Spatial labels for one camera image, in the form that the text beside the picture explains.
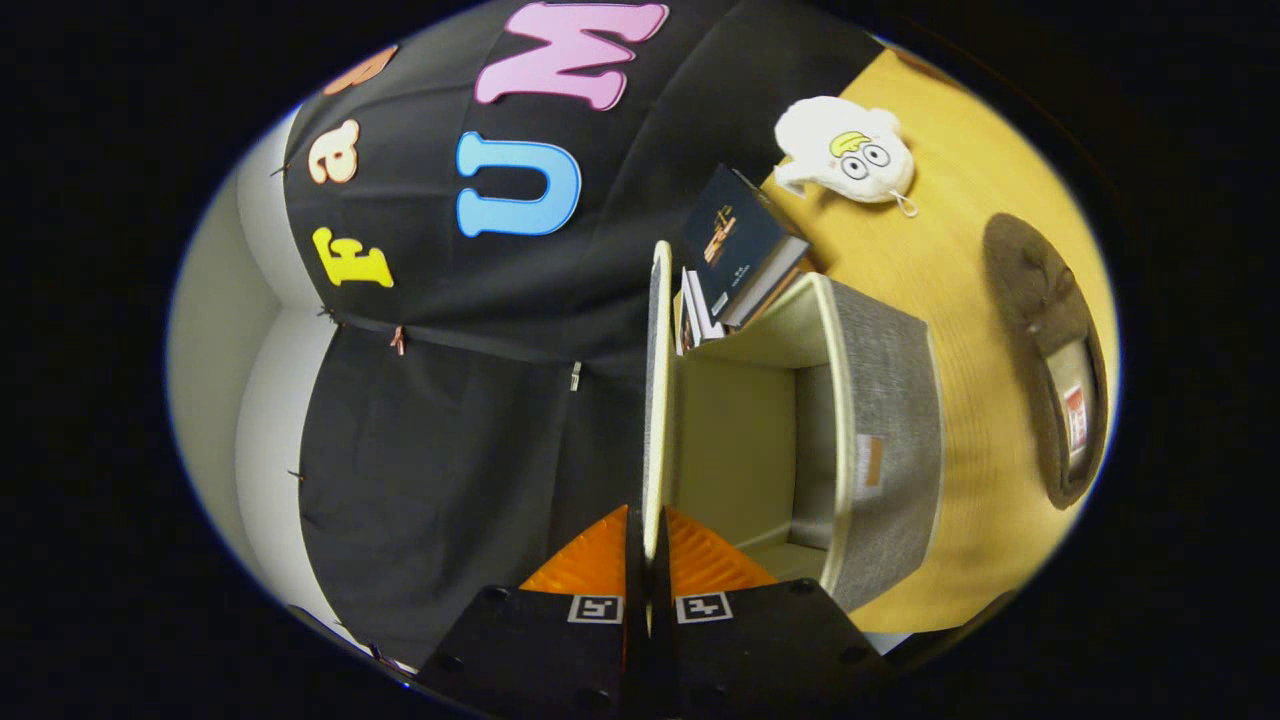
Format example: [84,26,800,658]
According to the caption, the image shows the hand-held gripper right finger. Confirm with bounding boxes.
[650,506,893,720]

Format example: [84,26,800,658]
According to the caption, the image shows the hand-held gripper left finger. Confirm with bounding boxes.
[415,504,649,720]

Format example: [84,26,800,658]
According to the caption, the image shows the grey fabric storage box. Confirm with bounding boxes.
[640,240,944,613]

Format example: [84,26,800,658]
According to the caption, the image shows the brown fuzzy slipper shoe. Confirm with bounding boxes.
[982,212,1109,511]

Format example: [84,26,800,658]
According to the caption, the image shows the white book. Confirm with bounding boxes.
[672,265,726,356]

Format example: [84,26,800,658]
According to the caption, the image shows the dark hardcover book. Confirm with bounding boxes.
[680,163,811,329]

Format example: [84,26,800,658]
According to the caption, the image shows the white plush toy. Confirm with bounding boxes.
[773,95,919,218]

